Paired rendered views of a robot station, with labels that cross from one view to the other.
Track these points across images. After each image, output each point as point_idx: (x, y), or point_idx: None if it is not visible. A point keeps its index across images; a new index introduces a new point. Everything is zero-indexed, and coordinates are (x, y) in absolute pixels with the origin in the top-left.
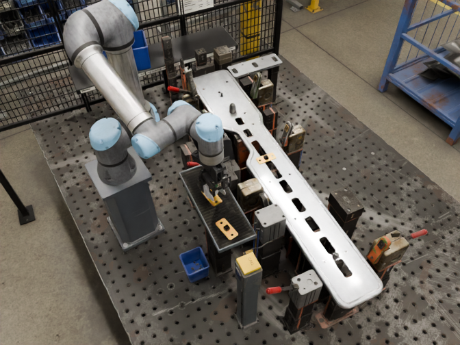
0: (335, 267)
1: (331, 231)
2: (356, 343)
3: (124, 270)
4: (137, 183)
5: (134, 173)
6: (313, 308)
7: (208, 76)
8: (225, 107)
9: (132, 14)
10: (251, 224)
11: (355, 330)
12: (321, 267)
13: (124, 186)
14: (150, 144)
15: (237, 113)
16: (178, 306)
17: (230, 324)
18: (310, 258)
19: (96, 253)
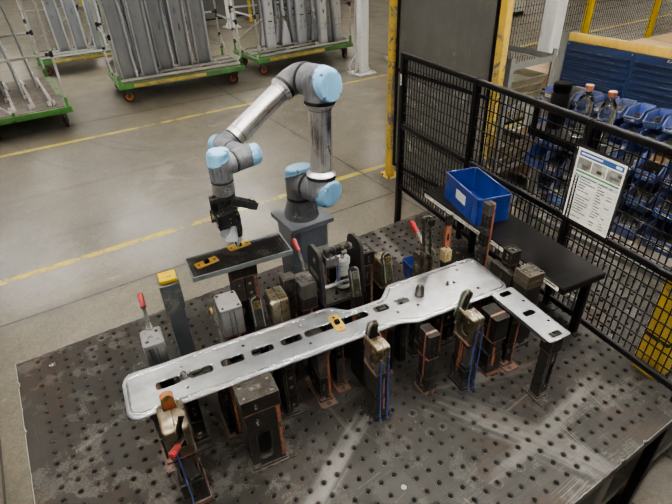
0: (170, 375)
1: (218, 376)
2: (132, 465)
3: (260, 286)
4: (285, 226)
5: (295, 221)
6: None
7: (484, 272)
8: (425, 288)
9: (316, 82)
10: None
11: (146, 466)
12: (174, 363)
13: (282, 219)
14: (211, 141)
15: (414, 298)
16: (217, 321)
17: None
18: (188, 354)
19: (279, 268)
